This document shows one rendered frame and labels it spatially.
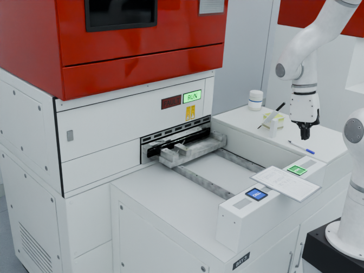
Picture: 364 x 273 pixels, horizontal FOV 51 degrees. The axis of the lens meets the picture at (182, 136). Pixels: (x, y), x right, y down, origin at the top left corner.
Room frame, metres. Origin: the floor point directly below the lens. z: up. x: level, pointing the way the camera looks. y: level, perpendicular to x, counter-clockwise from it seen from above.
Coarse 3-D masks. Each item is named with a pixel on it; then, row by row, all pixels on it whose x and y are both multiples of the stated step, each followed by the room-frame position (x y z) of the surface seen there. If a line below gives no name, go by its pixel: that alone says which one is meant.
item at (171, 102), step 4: (176, 96) 1.61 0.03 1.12; (180, 96) 1.63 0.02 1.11; (164, 100) 1.56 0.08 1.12; (168, 100) 1.58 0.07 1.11; (172, 100) 1.60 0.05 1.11; (176, 100) 1.61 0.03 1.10; (180, 100) 1.63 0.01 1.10; (164, 104) 1.56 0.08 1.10; (168, 104) 1.58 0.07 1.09; (172, 104) 1.60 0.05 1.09; (176, 104) 1.62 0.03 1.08
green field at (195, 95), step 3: (189, 93) 1.67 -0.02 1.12; (192, 93) 1.69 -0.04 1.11; (195, 93) 1.70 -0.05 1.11; (198, 93) 1.72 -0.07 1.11; (186, 96) 1.66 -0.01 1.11; (189, 96) 1.67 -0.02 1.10; (192, 96) 1.69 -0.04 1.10; (195, 96) 1.70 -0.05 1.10; (198, 96) 1.72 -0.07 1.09; (186, 99) 1.66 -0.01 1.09; (189, 99) 1.67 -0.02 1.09; (192, 99) 1.69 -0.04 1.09; (195, 99) 1.70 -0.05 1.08
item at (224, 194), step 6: (174, 168) 1.48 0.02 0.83; (180, 168) 1.45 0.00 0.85; (186, 168) 1.45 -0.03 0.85; (186, 174) 1.42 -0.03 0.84; (192, 174) 1.40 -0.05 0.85; (192, 180) 1.40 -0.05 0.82; (198, 180) 1.37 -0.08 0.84; (204, 180) 1.36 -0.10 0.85; (204, 186) 1.35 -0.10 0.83; (210, 186) 1.33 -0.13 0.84; (216, 186) 1.32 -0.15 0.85; (216, 192) 1.30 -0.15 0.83; (222, 192) 1.28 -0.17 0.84; (228, 192) 1.28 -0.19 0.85; (228, 198) 1.26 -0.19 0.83
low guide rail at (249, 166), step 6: (216, 150) 1.66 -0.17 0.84; (222, 150) 1.65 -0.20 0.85; (222, 156) 1.63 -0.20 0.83; (228, 156) 1.61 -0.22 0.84; (234, 156) 1.59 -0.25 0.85; (234, 162) 1.58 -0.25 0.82; (240, 162) 1.56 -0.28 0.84; (246, 162) 1.53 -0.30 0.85; (246, 168) 1.53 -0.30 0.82; (252, 168) 1.51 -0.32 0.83; (258, 168) 1.49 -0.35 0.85; (264, 168) 1.49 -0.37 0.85
